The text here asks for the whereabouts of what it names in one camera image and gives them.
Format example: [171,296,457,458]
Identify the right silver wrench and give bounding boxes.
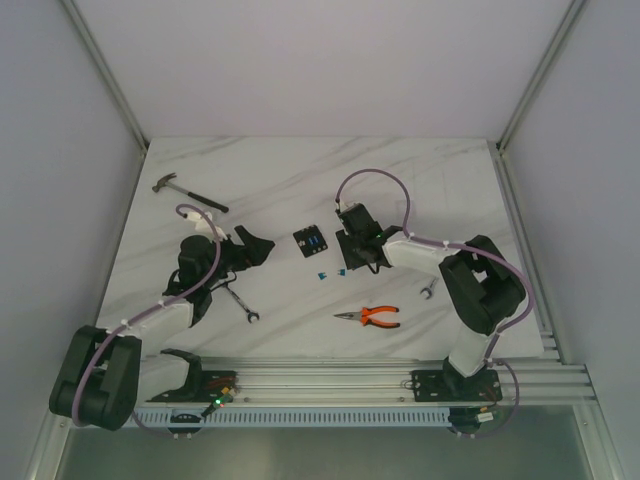
[420,277,439,300]

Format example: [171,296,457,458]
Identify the aluminium frame post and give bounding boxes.
[59,0,150,153]
[496,0,589,154]

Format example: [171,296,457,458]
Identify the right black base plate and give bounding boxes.
[409,368,503,403]

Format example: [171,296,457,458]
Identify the left silver wrench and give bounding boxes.
[224,285,260,324]

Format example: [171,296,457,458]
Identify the right aluminium frame post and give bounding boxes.
[496,0,589,154]

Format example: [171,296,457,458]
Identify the left aluminium frame post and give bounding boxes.
[59,0,150,153]

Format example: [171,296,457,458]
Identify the white slotted cable duct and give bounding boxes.
[124,405,451,429]

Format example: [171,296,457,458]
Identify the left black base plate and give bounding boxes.
[150,370,237,403]

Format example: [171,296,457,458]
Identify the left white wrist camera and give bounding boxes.
[185,211,228,241]

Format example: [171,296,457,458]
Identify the aluminium mounting rail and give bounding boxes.
[53,355,597,405]

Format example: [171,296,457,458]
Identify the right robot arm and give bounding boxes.
[336,203,526,399]

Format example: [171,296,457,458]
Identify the claw hammer black handle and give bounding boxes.
[151,173,230,213]

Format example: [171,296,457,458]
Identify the orange handled needle-nose pliers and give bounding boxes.
[334,305,401,329]

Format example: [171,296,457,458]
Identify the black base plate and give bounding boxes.
[150,370,237,403]
[409,368,503,403]

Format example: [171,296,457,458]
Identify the silver wrench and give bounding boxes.
[224,285,260,324]
[420,277,439,300]

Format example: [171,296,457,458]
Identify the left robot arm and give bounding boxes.
[48,226,276,431]

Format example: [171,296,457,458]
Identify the black fuse box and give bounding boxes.
[293,225,328,258]

